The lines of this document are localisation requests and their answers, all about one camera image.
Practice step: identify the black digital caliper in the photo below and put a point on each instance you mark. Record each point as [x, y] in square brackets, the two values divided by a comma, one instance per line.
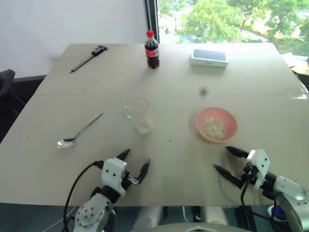
[88, 59]

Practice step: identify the clear glass cup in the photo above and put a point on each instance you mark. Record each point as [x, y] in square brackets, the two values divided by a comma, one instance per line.
[137, 111]

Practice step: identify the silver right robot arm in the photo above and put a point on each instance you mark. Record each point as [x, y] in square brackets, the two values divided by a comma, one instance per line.
[289, 191]

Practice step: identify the black window frame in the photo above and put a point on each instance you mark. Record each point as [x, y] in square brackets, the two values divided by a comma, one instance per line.
[151, 19]

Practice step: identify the pink bowl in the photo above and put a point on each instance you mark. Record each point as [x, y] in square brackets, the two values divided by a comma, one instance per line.
[227, 120]

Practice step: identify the cola bottle with red cap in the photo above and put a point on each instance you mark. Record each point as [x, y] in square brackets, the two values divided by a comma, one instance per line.
[152, 52]

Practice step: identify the grey robot torso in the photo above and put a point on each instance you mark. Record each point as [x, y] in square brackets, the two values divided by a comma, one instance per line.
[193, 226]

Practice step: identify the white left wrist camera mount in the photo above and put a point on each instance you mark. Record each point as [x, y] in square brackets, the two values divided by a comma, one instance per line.
[113, 172]

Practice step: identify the black office chair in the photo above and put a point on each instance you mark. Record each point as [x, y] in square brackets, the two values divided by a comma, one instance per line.
[6, 83]

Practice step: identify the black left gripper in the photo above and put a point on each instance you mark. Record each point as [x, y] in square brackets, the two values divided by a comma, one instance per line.
[126, 180]

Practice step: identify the white phone box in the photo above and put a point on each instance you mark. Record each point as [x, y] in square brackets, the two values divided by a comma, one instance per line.
[208, 58]

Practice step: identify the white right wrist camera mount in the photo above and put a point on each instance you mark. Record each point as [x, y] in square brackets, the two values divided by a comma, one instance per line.
[259, 166]

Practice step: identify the metal spoon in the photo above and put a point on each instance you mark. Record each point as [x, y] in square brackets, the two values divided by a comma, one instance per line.
[72, 140]

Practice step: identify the blue and white object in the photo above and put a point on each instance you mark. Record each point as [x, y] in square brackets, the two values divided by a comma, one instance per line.
[278, 212]

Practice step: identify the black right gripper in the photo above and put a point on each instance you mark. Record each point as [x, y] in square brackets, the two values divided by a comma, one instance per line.
[249, 174]

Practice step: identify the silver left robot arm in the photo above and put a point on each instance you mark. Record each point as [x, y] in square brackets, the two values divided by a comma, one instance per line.
[90, 212]

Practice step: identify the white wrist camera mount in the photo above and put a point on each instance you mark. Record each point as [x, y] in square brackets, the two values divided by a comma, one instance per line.
[259, 166]
[113, 172]

